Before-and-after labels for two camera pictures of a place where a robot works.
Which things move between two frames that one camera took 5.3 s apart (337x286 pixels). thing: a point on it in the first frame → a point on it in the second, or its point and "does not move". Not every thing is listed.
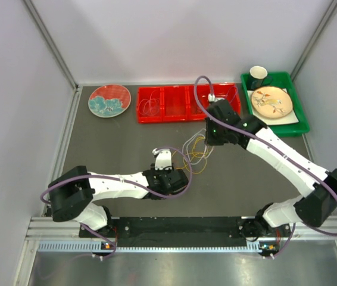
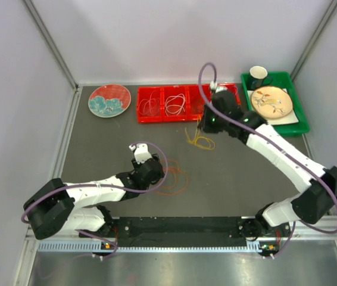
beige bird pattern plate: [271, 102] does not move
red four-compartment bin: [171, 103] does not move
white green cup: [258, 76] does not move
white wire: [195, 149] → [173, 108]
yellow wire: [194, 162] → [196, 137]
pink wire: [150, 106] does not move
